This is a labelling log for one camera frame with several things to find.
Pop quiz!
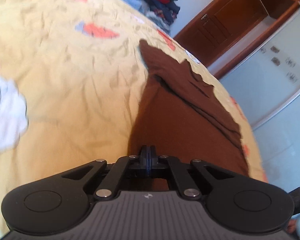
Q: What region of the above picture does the brown wooden door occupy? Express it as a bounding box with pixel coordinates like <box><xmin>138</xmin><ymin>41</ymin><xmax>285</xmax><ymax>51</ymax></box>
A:
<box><xmin>174</xmin><ymin>0</ymin><xmax>268</xmax><ymax>68</ymax></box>

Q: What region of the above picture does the wardrobe with frosted sliding door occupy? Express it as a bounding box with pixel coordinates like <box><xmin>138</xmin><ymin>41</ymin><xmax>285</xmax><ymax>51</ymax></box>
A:
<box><xmin>207</xmin><ymin>0</ymin><xmax>300</xmax><ymax>130</ymax></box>

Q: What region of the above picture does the brown garment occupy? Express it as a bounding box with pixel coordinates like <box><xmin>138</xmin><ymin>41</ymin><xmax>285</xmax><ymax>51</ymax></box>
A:
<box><xmin>126</xmin><ymin>39</ymin><xmax>252</xmax><ymax>193</ymax></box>

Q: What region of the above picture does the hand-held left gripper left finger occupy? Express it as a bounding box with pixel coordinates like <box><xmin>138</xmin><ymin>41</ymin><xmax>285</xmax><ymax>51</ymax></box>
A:
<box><xmin>61</xmin><ymin>145</ymin><xmax>149</xmax><ymax>199</ymax></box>

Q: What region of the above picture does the pile of mixed clothes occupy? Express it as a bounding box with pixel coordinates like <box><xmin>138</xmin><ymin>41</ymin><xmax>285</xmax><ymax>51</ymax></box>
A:
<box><xmin>125</xmin><ymin>0</ymin><xmax>181</xmax><ymax>34</ymax></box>

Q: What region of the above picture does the yellow floral bedsheet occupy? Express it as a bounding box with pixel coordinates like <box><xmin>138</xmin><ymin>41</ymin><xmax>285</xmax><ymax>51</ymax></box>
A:
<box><xmin>0</xmin><ymin>0</ymin><xmax>269</xmax><ymax>240</ymax></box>

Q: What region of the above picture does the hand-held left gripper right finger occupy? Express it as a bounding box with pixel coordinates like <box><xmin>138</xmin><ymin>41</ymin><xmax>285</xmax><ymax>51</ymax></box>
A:
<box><xmin>148</xmin><ymin>145</ymin><xmax>238</xmax><ymax>199</ymax></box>

